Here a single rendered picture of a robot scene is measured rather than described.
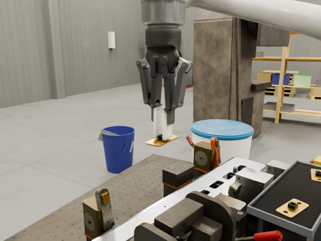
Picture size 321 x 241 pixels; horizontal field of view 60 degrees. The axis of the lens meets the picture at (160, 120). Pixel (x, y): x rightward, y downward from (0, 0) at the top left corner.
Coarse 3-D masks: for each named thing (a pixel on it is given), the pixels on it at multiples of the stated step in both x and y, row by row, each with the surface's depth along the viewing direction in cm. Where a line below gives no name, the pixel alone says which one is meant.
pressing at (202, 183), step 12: (216, 168) 123; (228, 168) 123; (252, 168) 123; (264, 168) 122; (204, 180) 112; (216, 180) 112; (228, 180) 112; (180, 192) 103; (216, 192) 103; (156, 204) 95; (168, 204) 95; (132, 216) 89; (144, 216) 88; (156, 216) 88; (120, 228) 82; (132, 228) 82; (96, 240) 77; (108, 240) 77; (120, 240) 77
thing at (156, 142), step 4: (160, 136) 62; (172, 136) 65; (176, 136) 65; (152, 140) 62; (156, 140) 62; (160, 140) 62; (168, 140) 62; (172, 140) 63; (148, 144) 60; (152, 144) 60; (156, 144) 60; (160, 144) 60
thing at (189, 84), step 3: (177, 66) 1069; (192, 66) 1103; (177, 69) 1068; (192, 69) 1106; (177, 72) 1071; (189, 72) 1086; (192, 72) 1110; (189, 75) 1092; (192, 75) 1113; (162, 78) 1111; (189, 78) 1095; (192, 78) 1117; (162, 81) 1114; (189, 81) 1098; (162, 84) 1116; (189, 84) 1103; (192, 84) 1122; (186, 87) 1094; (189, 87) 1103
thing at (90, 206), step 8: (88, 200) 89; (88, 208) 86; (96, 208) 84; (88, 216) 87; (96, 216) 84; (88, 224) 88; (96, 224) 85; (88, 232) 89; (96, 232) 86; (104, 232) 86; (88, 240) 91
